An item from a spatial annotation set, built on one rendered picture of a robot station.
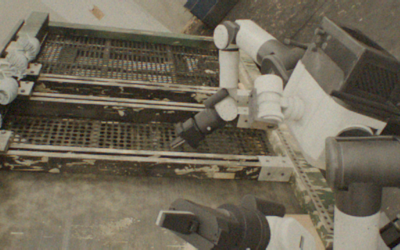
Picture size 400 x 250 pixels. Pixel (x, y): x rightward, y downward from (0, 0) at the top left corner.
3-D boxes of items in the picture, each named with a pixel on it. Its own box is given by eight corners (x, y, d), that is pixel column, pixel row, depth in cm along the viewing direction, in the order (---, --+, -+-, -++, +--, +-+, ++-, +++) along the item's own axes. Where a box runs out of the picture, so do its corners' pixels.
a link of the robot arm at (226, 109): (217, 124, 150) (242, 107, 147) (217, 134, 139) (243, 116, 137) (199, 101, 147) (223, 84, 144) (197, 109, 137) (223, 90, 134)
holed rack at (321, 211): (337, 233, 121) (337, 232, 121) (328, 233, 120) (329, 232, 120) (230, 39, 257) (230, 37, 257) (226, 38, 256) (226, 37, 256)
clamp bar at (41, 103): (264, 131, 175) (278, 83, 162) (-19, 113, 151) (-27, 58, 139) (257, 119, 183) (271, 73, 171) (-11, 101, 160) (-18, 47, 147)
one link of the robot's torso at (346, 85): (403, 42, 106) (296, 1, 95) (494, 103, 78) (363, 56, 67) (351, 128, 120) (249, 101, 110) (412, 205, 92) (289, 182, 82)
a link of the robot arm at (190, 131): (193, 140, 154) (217, 123, 151) (196, 155, 146) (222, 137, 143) (173, 120, 148) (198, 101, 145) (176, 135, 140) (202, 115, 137)
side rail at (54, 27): (222, 58, 255) (226, 42, 250) (47, 42, 233) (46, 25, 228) (220, 53, 262) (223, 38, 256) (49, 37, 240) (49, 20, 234)
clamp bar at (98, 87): (254, 111, 189) (267, 66, 177) (-6, 92, 166) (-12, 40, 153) (248, 101, 198) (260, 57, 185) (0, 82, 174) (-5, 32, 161)
